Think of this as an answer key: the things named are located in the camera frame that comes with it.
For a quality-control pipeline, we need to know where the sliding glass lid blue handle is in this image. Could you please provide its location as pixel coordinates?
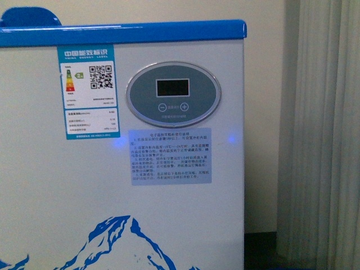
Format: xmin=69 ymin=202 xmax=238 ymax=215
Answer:
xmin=1 ymin=7 xmax=62 ymax=28

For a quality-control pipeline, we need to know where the white instruction sticker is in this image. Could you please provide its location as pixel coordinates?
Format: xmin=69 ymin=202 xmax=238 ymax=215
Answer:
xmin=129 ymin=128 xmax=212 ymax=186

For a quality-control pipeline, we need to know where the oval grey control panel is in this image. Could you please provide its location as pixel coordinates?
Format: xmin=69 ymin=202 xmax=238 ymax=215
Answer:
xmin=127 ymin=61 xmax=222 ymax=128

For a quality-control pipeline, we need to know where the white blue chest freezer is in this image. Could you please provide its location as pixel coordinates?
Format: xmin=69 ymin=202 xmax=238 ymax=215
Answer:
xmin=1 ymin=20 xmax=247 ymax=269

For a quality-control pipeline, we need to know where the blue energy efficiency label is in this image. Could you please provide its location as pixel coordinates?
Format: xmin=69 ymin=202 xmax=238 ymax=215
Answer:
xmin=57 ymin=44 xmax=120 ymax=140

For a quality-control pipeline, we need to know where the white vertical curtain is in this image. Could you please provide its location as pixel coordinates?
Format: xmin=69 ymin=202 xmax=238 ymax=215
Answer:
xmin=277 ymin=1 xmax=359 ymax=269

